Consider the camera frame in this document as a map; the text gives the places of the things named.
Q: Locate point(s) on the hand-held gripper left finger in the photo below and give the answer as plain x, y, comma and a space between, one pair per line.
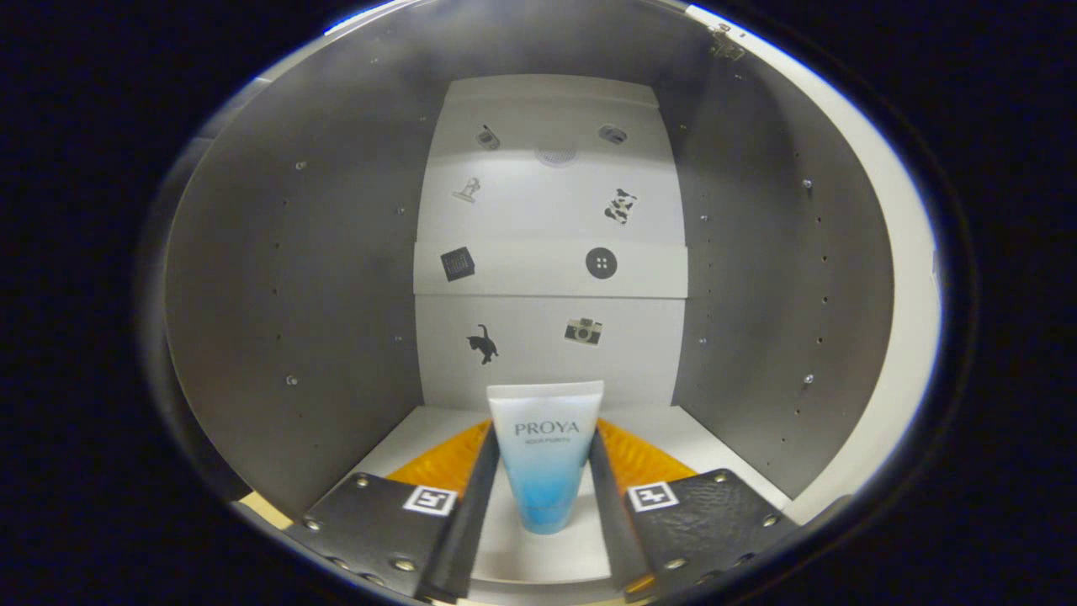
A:
379, 522

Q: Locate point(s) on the metal door hinge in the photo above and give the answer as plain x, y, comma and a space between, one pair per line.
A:
726, 40

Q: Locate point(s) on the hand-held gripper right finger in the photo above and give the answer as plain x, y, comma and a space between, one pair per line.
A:
707, 522

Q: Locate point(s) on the white blue cosmetic tube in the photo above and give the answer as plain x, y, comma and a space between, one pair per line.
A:
547, 471

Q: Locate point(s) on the grey cabinet body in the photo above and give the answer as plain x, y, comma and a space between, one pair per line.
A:
294, 295

